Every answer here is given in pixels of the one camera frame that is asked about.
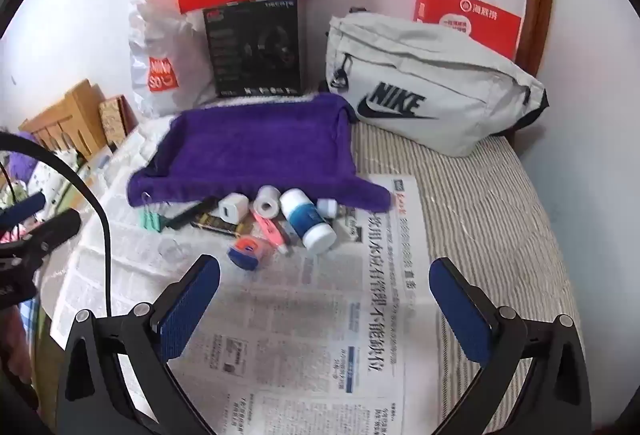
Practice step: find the small white cap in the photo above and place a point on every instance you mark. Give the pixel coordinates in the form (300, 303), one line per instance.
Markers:
(327, 206)

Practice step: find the cork pattern box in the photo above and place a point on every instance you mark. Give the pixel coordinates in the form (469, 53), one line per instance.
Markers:
(115, 117)

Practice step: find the white plastic shopping bag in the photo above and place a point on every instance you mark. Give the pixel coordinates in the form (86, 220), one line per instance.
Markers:
(170, 40)

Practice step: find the grey waist bag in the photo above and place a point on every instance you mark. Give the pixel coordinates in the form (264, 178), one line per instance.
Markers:
(450, 65)

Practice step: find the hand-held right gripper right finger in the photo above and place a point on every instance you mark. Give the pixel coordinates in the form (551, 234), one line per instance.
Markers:
(460, 310)

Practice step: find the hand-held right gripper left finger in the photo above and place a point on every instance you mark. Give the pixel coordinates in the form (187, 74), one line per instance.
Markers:
(192, 310)

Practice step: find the white bottle blue label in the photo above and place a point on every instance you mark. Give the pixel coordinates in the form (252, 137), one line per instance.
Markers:
(305, 220)

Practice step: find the wooden box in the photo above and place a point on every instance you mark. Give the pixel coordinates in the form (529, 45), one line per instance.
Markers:
(75, 115)

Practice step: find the black headset box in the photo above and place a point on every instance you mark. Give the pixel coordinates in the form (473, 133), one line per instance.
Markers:
(250, 45)

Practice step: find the purple towel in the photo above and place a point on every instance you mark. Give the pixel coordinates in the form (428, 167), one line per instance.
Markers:
(250, 140)

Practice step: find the white charger cube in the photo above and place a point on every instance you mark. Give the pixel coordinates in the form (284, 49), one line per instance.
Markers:
(232, 209)

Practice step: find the newspaper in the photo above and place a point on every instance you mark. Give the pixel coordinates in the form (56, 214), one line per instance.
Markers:
(310, 315)

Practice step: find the mint green binder clip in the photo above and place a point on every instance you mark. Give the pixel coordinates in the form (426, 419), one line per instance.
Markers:
(152, 217)

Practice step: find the black gold tube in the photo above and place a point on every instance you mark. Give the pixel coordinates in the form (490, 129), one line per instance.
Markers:
(220, 225)

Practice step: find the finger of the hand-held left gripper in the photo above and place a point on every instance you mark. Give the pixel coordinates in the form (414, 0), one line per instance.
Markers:
(57, 226)
(25, 208)

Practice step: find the white tape roll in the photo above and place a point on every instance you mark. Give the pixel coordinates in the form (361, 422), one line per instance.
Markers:
(265, 201)

